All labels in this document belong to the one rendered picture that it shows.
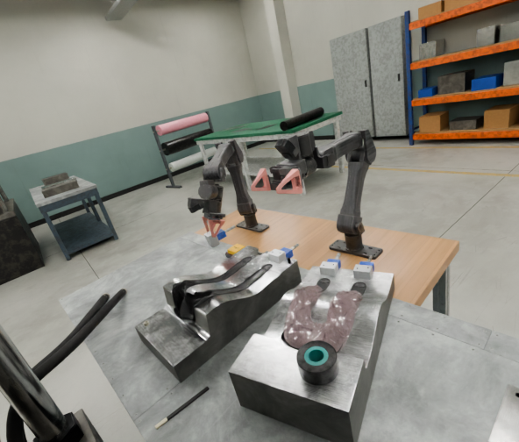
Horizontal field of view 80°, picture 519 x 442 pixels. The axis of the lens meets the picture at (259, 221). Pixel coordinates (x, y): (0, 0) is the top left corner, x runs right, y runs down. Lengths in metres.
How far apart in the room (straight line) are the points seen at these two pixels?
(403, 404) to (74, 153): 7.14
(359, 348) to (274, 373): 0.20
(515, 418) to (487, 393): 0.12
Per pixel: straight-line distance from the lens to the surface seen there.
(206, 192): 1.18
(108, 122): 7.56
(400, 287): 1.07
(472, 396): 0.82
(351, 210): 1.17
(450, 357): 0.88
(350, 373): 0.69
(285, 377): 0.70
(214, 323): 0.91
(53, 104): 7.44
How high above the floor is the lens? 1.44
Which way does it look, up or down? 22 degrees down
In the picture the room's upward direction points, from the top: 14 degrees counter-clockwise
